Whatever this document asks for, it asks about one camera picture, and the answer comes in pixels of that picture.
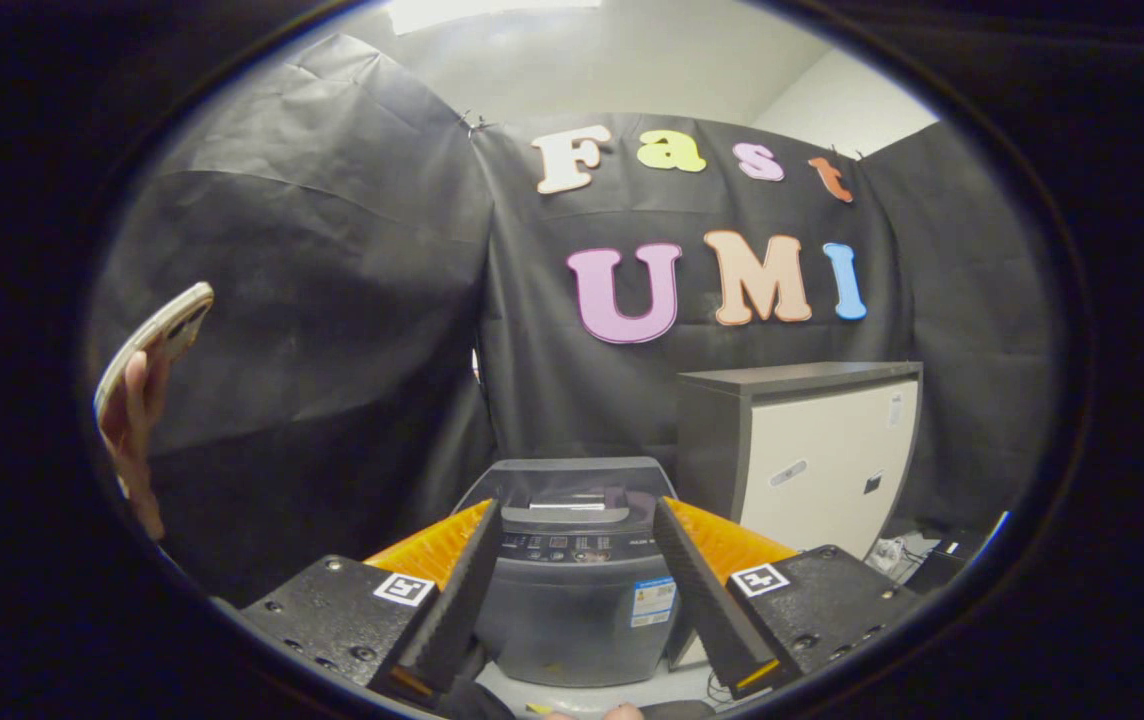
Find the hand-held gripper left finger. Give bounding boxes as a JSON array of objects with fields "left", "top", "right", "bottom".
[{"left": 237, "top": 498, "right": 503, "bottom": 706}]

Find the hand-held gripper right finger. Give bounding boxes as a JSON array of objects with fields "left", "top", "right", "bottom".
[{"left": 652, "top": 497, "right": 928, "bottom": 701}]

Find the grey washing machine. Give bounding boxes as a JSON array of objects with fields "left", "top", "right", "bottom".
[{"left": 452, "top": 457, "right": 683, "bottom": 689}]

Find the white door cabinet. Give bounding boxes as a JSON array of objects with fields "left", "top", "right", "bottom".
[{"left": 674, "top": 362, "right": 923, "bottom": 669}]

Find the black case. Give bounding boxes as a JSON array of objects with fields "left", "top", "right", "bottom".
[{"left": 907, "top": 535, "right": 978, "bottom": 591}]

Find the black backdrop cloth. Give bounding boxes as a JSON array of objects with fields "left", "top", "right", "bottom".
[{"left": 87, "top": 35, "right": 1058, "bottom": 601}]

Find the smartphone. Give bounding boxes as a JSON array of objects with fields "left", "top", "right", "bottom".
[{"left": 94, "top": 282, "right": 215, "bottom": 421}]

